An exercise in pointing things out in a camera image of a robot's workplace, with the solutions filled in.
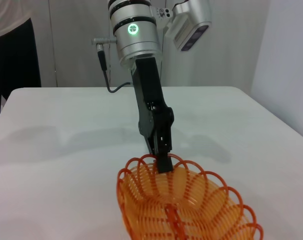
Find grey cable with plug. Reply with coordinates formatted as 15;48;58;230
91;37;136;94

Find orange woven plastic basket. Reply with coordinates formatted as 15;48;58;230
116;153;264;240

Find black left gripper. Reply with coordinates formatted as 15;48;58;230
130;56;175;175

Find person white shirt black trousers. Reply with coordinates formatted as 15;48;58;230
0;0;42;131

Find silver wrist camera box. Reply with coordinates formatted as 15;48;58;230
151;0;214;53

